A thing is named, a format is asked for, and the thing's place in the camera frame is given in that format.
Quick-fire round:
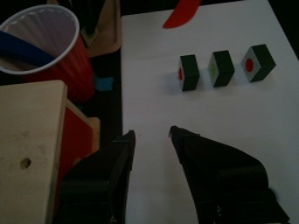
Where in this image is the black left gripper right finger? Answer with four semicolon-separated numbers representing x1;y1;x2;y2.
168;125;292;224

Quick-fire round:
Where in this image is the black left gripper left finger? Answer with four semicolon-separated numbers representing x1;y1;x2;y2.
53;129;136;224

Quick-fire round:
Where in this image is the white cutting board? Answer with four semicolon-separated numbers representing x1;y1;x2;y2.
118;0;299;224

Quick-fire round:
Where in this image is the red-centred sushi piece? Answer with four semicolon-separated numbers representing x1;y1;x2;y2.
238;44;276;83
177;54;201;92

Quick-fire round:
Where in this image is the green-centred sushi piece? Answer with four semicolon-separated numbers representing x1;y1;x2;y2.
206;50;236;88

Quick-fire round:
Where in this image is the red toy knife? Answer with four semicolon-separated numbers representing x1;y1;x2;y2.
162;0;202;30

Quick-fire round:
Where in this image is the wooden box with red panel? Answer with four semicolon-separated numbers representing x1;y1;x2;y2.
0;80;101;224

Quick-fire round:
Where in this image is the blue tape piece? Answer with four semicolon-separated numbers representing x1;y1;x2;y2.
93;76;114;92

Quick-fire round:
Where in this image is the red plastic cup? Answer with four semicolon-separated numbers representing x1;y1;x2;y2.
0;3;95;103

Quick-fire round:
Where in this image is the blue utensil handle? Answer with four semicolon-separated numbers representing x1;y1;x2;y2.
0;30;57;68

